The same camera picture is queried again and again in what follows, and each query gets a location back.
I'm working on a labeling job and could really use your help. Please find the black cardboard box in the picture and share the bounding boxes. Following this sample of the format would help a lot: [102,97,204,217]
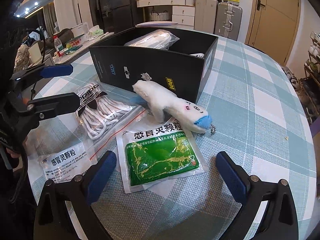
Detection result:
[89,27,219,103]

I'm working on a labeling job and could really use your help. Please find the woven laundry basket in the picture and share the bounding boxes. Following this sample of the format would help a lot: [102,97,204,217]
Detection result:
[149,10,170,21]

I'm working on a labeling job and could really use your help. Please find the bagged white rope coil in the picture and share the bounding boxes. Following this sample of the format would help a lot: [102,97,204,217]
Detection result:
[123,29,180,51]

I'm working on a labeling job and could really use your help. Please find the wooden door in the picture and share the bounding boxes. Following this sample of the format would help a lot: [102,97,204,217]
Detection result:
[245,0,300,66]

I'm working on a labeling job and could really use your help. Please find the checkered green white tablecloth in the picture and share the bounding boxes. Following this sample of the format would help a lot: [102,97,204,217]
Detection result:
[24,31,318,240]

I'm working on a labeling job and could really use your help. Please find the black refrigerator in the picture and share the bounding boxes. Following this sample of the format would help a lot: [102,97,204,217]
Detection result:
[110,0,143,33]

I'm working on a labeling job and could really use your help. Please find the person's left hand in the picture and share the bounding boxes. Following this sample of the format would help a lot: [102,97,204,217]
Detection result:
[6,97,29,158]

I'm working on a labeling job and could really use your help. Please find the bagged adidas white laces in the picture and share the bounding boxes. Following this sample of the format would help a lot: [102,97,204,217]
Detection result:
[75,82,146,161]

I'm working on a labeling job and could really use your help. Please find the shoe rack with shoes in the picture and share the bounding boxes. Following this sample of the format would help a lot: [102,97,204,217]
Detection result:
[282,31,319,125]

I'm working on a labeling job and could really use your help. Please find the plastic water bottle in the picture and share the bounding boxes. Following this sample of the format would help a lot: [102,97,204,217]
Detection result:
[53,35,65,57]

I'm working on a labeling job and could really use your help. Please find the oval white purple tray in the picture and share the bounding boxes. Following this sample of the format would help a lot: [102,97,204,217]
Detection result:
[136,21,178,28]

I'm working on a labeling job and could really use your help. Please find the white dresser with drawers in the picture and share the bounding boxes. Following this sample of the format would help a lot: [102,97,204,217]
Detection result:
[136,0,195,30]

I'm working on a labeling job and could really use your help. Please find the silver aluminium suitcase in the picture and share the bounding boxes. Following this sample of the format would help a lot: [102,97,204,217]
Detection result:
[214,2,242,41]

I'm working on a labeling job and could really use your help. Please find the white medicine sachet bag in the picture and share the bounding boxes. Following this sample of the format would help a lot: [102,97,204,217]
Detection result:
[39,142,97,183]

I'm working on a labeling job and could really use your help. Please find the green medicine sachet pack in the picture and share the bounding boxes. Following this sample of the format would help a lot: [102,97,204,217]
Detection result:
[116,116,208,193]

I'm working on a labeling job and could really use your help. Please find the white plush toy keychain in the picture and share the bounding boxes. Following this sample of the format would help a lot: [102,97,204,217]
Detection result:
[132,80,213,134]

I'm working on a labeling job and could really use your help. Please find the grey low cabinet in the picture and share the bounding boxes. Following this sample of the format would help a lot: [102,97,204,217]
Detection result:
[44,32,114,66]

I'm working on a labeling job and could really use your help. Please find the beige suitcase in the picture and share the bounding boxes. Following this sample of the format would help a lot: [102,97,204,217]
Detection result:
[194,0,218,34]

